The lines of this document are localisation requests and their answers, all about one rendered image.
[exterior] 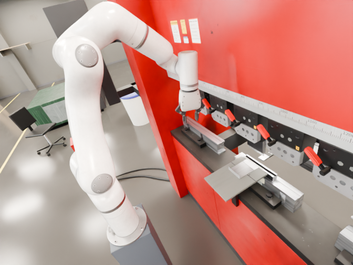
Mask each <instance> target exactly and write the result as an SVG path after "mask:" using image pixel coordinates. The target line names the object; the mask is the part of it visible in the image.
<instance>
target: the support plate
mask: <svg viewBox="0 0 353 265"><path fill-rule="evenodd" d="M244 160H246V159H245V158H244V157H242V156H240V157H239V158H237V159H235V160H234V161H232V163H233V164H232V163H229V164H227V165H225V166H224V167H222V168H220V169H219V170H217V171H215V172H214V173H212V174H210V175H208V176H207V177H205V178H204V180H205V181H206V182H207V183H208V184H209V185H210V186H211V187H212V188H213V189H214V190H215V191H216V192H217V193H218V194H219V195H220V196H221V197H222V198H223V199H224V200H225V202H227V201H229V200H230V199H232V198H233V197H235V196H236V195H238V194H239V193H241V192H242V191H244V190H245V189H247V188H248V187H250V186H251V185H253V184H255V183H256V182H258V181H259V180H261V179H262V178H264V177H265V176H267V173H266V172H264V171H263V170H261V169H260V168H257V169H255V170H254V171H252V172H250V173H249V174H248V175H250V177H252V178H253V179H254V180H255V181H254V180H253V179H252V178H250V177H249V176H248V175H245V176H244V177H242V178H240V179H239V178H238V177H237V176H236V175H235V174H233V173H232V172H231V171H230V170H229V167H230V168H232V167H234V166H235V165H237V164H239V163H241V162H243V161H244Z"/></svg>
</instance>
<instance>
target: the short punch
mask: <svg viewBox="0 0 353 265"><path fill-rule="evenodd" d="M247 144H248V146H249V147H250V148H251V149H253V150H255V151H256V152H258V153H259V154H261V155H263V156H264V153H265V151H266V140H264V141H262V142H256V143H253V142H251V141H249V140H247Z"/></svg>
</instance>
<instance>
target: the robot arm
mask: <svg viewBox="0 0 353 265"><path fill-rule="evenodd" d="M116 39H118V40H120V41H122V42H123V43H125V44H127V45H129V46H130V47H132V48H134V49H135V50H137V51H139V52H140V53H142V54H144V55H146V56H147V57H149V58H151V59H153V60H154V61H156V63H157V64H158V65H159V66H160V67H162V68H164V69H165V70H167V71H169V72H171V73H173V74H176V75H178V76H179V78H180V92H179V105H178V107H177V108H176V109H175V111H176V112H177V113H179V114H180V115H182V118H183V122H185V124H186V115H185V114H186V111H189V110H194V109H195V120H196V121H198V119H199V113H200V111H201V110H202V108H204V107H205V105H204V104H203V103H202V102H201V97H200V92H199V89H198V85H199V81H198V53H197V51H194V50H186V51H182V52H179V53H178V56H176V55H175V54H174V53H173V47H172V45H171V44H170V43H169V42H168V41H167V40H166V39H165V38H164V37H162V36H161V35H160V34H158V33H157V32H156V31H154V30H153V29H152V28H151V27H149V26H148V25H147V24H145V23H144V22H143V21H141V20H140V19H138V18H137V17H135V16H134V15H133V14H131V13H130V12H129V11H127V10H126V9H125V8H123V7H122V6H120V5H119V4H117V3H114V2H108V1H106V2H101V3H99V4H97V5H96V6H94V7H93V8H92V9H90V10H89V11H88V12H87V13H86V14H85V15H84V16H83V17H81V18H80V19H79V20H78V21H76V22H75V23H74V24H73V25H72V26H70V27H69V28H68V29H67V30H66V31H65V32H64V33H63V34H62V35H61V36H60V37H59V38H58V39H57V41H56V42H55V44H54V46H53V58H54V60H55V61H56V63H57V64H58V65H59V66H60V67H61V68H63V69H64V73H65V105H66V112H67V118H68V123H69V128H70V132H71V137H72V141H73V144H74V148H75V152H74V153H73V154H72V156H71V158H70V168H71V171H72V173H73V174H74V176H75V178H76V180H77V182H78V183H79V185H80V187H81V188H82V190H83V191H85V192H86V193H87V195H88V196H89V198H90V199H91V201H92V202H93V203H94V205H95V206H96V208H97V209H98V210H99V212H100V213H101V214H102V216H103V217H104V219H105V220H106V222H107V223H108V224H109V225H108V228H107V237H108V240H109V241H110V242H111V243H112V244H113V245H114V246H117V247H124V246H128V245H130V244H132V243H134V242H135V241H136V240H138V239H139V238H140V237H141V235H142V234H143V232H144V230H145V228H146V226H147V216H146V213H145V212H144V211H143V210H142V209H141V208H139V207H133V206H132V204H131V202H130V201H129V199H128V197H127V195H126V193H125V192H124V190H123V188H122V186H121V184H120V183H119V181H118V180H117V179H116V171H115V166H114V164H113V160H112V157H111V153H110V150H109V147H108V145H107V142H106V138H105V135H104V132H103V127H102V121H101V112H100V91H101V85H102V81H103V59H102V55H101V52H100V51H101V50H102V49H103V48H105V47H106V46H108V45H109V44H111V43H112V42H113V41H115V40H116ZM179 109H181V110H182V111H180V110H179Z"/></svg>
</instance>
